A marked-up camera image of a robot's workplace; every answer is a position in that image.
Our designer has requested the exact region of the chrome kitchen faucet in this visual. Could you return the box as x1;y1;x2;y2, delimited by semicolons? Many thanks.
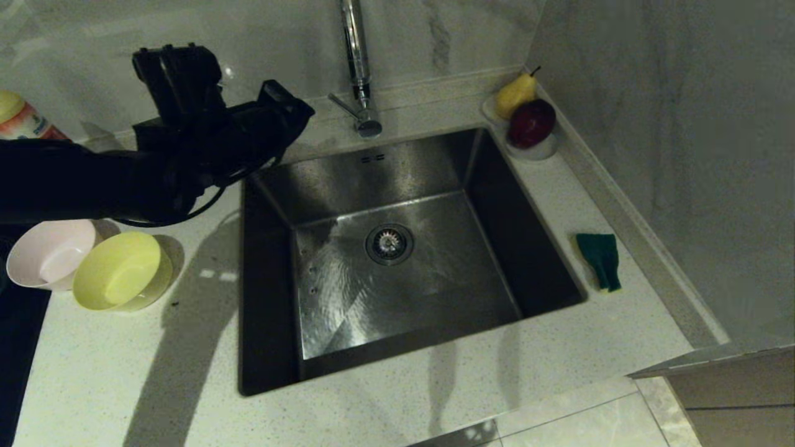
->
327;0;383;138

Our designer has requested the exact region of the orange label detergent bottle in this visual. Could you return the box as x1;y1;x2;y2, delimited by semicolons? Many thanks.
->
0;90;70;142

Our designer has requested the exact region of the yellow plastic bowl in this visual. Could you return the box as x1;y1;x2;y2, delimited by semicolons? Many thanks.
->
73;232;175;312

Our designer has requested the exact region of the pink plastic bowl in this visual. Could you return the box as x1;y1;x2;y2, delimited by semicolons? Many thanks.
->
6;219;103;291

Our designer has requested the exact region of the green and yellow sponge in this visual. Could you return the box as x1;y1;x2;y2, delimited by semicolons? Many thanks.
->
575;233;622;294

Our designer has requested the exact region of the metal sink drain strainer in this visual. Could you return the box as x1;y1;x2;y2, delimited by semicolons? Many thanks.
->
365;223;414;266

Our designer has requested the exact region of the stainless steel sink basin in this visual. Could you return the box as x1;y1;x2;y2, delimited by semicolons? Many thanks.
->
238;127;588;398

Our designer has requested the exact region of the yellow pear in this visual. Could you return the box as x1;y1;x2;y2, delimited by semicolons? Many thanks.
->
495;66;541;120

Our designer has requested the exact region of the dark red apple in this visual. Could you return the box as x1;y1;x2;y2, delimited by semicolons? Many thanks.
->
509;98;558;150

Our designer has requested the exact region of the small white dish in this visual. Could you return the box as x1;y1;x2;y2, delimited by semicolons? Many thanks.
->
483;93;558;161

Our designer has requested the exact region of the black induction cooktop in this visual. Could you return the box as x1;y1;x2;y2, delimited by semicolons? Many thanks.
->
0;223;52;447

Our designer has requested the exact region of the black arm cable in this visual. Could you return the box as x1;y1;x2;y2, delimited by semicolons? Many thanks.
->
112;155;277;228

